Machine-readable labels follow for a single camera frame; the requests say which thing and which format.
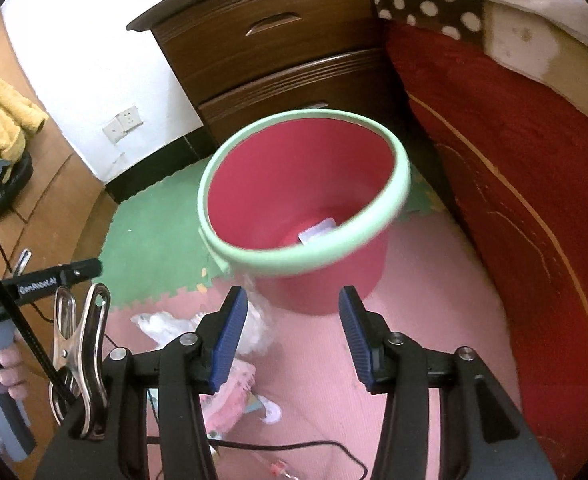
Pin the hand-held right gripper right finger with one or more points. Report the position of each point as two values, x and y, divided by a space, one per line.
356 345

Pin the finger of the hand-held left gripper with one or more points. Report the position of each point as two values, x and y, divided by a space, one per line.
84 270

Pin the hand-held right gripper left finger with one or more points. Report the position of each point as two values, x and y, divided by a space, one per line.
229 340

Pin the red bin with green rim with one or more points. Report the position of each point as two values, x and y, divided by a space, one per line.
304 180

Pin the person's left hand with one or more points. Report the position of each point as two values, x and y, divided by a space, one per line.
13 375

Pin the black phone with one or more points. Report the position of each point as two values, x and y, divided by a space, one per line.
16 180

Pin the metal spring clip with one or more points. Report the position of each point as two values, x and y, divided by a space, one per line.
91 340
21 261

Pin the crumpled white tissue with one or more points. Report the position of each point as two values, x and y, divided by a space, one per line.
159 325

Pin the green foam mat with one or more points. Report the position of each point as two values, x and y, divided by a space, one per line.
149 230

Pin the white crescent paper scrap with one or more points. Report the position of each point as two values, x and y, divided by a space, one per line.
273 412

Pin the pink foam mat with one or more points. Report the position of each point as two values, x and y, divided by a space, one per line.
449 285

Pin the white paper card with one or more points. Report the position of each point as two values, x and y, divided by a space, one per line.
316 231

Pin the red patterned bedspread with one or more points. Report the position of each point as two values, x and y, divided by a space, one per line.
524 185

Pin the dark wooden drawer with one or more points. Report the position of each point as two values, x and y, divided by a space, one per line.
224 60
284 95

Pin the dark wooden nightstand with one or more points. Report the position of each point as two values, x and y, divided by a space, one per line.
294 5

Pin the cream patterned bed sheet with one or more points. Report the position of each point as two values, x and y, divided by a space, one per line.
524 45

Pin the brown polka dot cloth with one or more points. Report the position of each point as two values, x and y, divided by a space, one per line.
424 7

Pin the white wall socket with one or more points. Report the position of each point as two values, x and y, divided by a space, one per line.
124 122

